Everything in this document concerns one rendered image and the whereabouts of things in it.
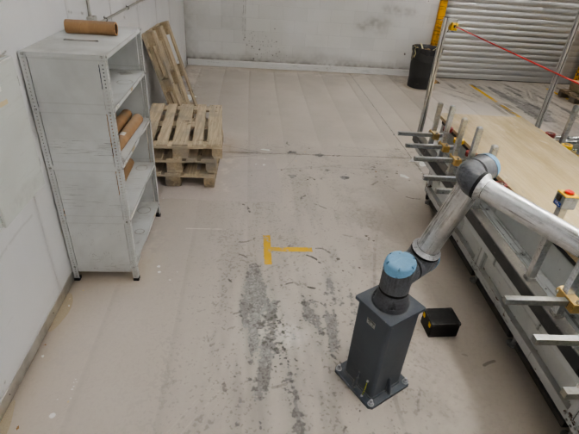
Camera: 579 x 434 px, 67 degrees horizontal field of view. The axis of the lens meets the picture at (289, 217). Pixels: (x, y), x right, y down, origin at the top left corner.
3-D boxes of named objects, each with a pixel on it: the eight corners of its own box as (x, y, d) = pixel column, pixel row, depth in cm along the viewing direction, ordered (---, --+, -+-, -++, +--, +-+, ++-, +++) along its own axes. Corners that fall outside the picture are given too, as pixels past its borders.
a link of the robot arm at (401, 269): (372, 284, 218) (378, 257, 209) (393, 271, 228) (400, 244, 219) (397, 301, 209) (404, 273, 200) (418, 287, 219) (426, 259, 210)
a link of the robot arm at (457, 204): (391, 265, 228) (463, 151, 178) (411, 254, 238) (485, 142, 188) (414, 287, 221) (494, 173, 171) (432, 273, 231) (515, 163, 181)
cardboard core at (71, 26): (62, 20, 266) (113, 22, 269) (67, 17, 273) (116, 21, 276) (65, 34, 270) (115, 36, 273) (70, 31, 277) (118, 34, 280)
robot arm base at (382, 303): (390, 319, 212) (395, 305, 207) (364, 296, 225) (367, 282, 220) (417, 306, 222) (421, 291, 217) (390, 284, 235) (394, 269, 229)
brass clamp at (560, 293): (568, 313, 196) (573, 305, 193) (552, 293, 207) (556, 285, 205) (582, 313, 196) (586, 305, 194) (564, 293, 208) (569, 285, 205)
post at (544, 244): (526, 282, 229) (561, 208, 205) (522, 275, 233) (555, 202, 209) (535, 282, 229) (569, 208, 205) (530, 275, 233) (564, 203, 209)
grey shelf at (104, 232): (74, 280, 308) (15, 51, 226) (108, 213, 384) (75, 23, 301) (139, 281, 312) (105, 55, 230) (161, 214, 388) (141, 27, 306)
